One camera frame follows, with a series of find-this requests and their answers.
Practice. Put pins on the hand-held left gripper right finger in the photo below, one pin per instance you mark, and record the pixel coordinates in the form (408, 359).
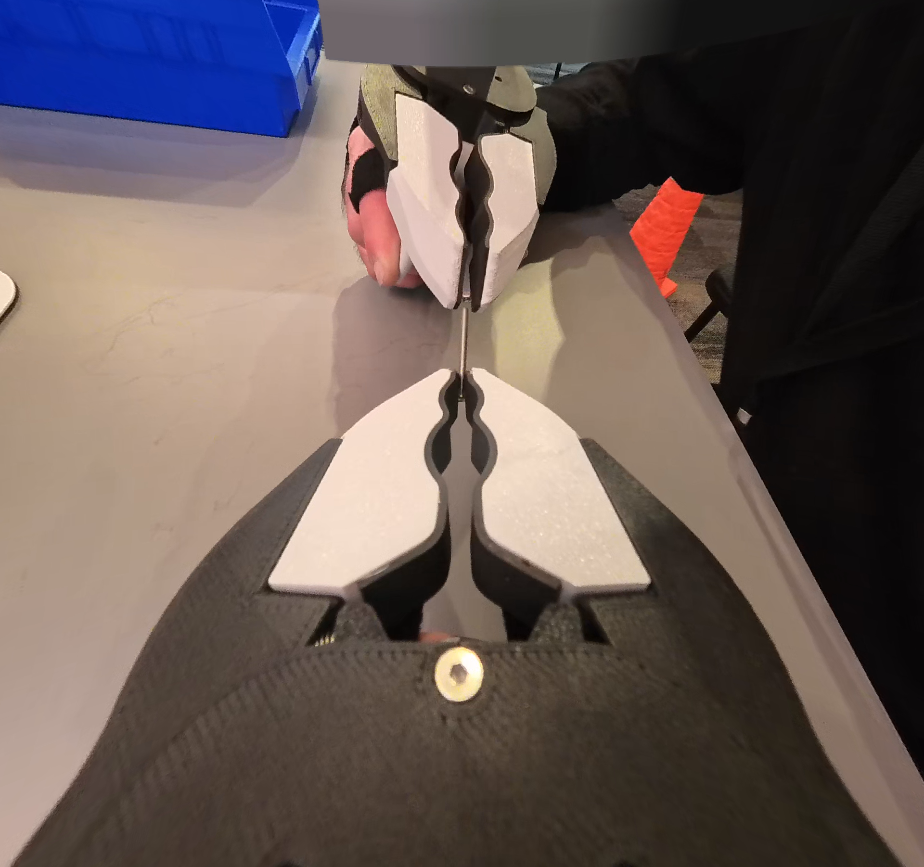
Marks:
(563, 513)

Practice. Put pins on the thin metal rod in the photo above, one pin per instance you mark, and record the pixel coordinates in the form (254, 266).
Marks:
(465, 340)

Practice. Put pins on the person's right forearm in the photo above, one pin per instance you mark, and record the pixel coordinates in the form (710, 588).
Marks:
(635, 131)

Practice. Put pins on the blue plastic bin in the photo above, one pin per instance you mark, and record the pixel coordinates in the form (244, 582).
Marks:
(144, 37)

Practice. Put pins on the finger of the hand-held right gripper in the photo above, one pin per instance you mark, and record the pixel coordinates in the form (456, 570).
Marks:
(426, 196)
(512, 210)

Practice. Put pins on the grey desk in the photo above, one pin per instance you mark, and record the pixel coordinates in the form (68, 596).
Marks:
(180, 376)

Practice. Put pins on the black chair part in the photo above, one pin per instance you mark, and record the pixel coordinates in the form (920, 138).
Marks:
(714, 297)

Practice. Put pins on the person's right hand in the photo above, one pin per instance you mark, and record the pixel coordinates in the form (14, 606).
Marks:
(372, 239)

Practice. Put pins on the white rounded board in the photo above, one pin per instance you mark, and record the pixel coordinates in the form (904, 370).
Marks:
(6, 297)

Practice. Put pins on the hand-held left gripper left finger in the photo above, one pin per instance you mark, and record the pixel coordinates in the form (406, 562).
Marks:
(361, 513)

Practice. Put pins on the orange textured object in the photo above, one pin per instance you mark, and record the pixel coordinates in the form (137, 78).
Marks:
(668, 225)

